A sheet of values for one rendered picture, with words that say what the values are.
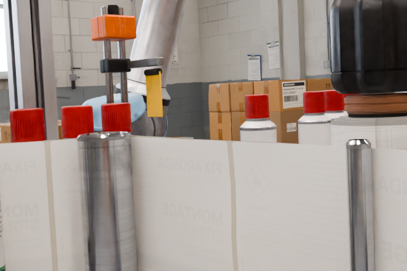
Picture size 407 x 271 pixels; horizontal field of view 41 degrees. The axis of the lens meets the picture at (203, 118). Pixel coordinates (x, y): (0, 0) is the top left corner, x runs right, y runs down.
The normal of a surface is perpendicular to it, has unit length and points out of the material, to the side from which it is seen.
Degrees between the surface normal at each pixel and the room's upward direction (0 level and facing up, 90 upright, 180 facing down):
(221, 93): 89
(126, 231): 90
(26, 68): 90
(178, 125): 90
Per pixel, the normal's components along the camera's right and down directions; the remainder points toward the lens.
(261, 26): -0.77, 0.07
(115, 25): 0.65, 0.01
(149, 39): -0.17, 0.05
